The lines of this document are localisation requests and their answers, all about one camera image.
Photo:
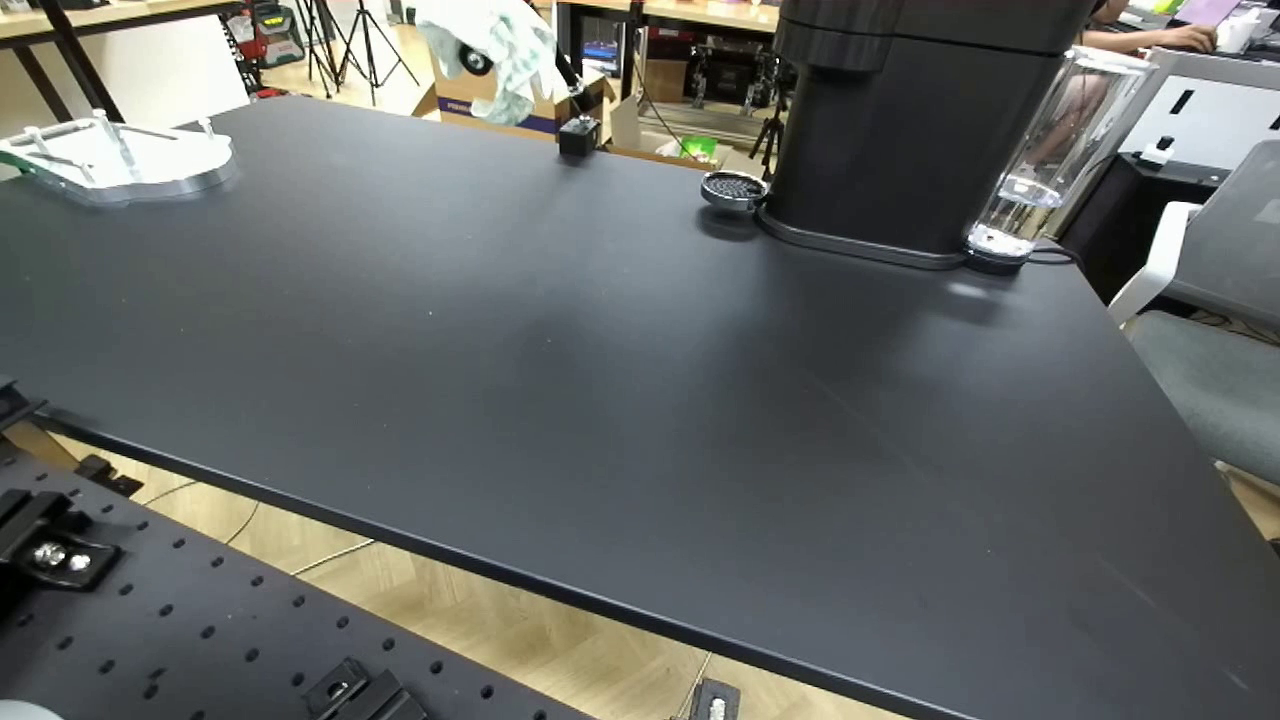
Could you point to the person's forearm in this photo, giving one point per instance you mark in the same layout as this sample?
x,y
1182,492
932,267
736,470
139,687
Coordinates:
x,y
1150,38

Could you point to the black bar on block base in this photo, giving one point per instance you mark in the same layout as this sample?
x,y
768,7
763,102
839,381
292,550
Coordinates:
x,y
578,136

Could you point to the white and green towel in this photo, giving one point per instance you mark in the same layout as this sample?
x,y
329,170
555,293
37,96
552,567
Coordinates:
x,y
505,75

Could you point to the round metal drip tray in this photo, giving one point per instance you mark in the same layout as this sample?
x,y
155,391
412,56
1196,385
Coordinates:
x,y
733,188

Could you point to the green packet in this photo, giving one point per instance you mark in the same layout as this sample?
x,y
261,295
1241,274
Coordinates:
x,y
699,147

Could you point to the cardboard box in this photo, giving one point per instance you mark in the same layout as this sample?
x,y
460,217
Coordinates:
x,y
560,105

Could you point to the small black tripod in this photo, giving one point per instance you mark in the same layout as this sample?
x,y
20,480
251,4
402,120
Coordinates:
x,y
770,125

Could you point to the black coffee machine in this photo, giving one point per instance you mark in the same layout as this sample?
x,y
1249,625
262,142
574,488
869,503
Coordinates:
x,y
900,130

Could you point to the group of black tripods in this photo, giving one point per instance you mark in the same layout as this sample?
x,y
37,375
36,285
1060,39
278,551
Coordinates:
x,y
350,40

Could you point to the clear water tank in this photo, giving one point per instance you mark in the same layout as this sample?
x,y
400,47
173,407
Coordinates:
x,y
1060,140

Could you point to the red and black tool case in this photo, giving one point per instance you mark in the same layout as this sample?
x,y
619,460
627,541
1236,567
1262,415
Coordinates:
x,y
268,32

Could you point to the black cabinet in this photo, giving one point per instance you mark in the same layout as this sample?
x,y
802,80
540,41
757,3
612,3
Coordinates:
x,y
1130,225

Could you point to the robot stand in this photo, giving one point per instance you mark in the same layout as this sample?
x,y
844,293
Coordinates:
x,y
200,620

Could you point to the clear acrylic rack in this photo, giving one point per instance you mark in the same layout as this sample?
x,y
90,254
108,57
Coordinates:
x,y
130,165

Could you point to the grey office chair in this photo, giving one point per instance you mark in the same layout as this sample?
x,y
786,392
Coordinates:
x,y
1215,370

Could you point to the black clamp bracket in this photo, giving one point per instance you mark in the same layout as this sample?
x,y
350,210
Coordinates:
x,y
45,545
365,695

